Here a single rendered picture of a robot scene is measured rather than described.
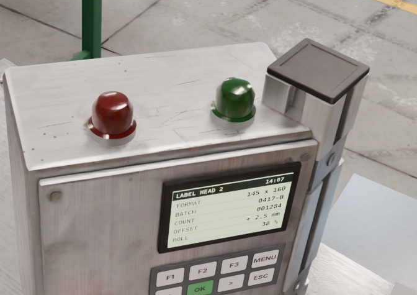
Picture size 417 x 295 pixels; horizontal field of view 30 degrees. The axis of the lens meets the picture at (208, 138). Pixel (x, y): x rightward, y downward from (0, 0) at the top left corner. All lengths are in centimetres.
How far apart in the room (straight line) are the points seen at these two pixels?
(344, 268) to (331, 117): 83
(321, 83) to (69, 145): 14
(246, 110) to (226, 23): 293
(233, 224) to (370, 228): 88
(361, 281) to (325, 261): 6
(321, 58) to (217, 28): 286
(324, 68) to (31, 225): 19
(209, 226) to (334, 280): 79
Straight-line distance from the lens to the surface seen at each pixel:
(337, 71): 45
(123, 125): 41
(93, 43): 273
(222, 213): 45
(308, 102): 44
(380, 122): 297
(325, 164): 48
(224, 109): 43
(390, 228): 134
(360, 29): 349
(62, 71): 47
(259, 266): 51
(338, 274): 125
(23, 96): 45
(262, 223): 47
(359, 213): 135
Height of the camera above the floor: 175
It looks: 40 degrees down
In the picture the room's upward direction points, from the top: 8 degrees clockwise
